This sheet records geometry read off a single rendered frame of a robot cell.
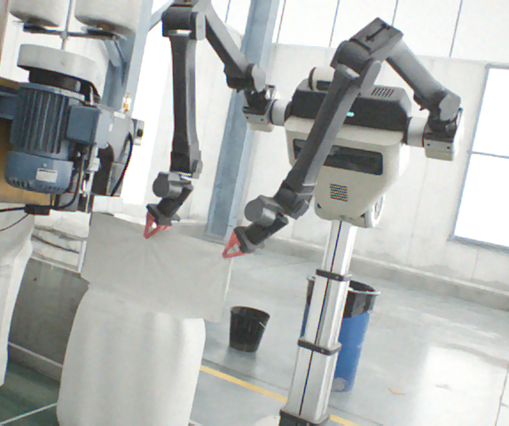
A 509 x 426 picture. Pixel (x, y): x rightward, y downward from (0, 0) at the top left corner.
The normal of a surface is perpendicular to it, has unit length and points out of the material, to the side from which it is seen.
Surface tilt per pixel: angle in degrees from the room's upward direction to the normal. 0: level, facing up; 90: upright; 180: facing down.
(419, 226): 90
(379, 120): 130
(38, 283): 90
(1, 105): 90
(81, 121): 90
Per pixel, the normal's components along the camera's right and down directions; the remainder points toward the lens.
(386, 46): 0.55, 0.60
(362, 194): -0.46, 0.60
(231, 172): -0.44, -0.04
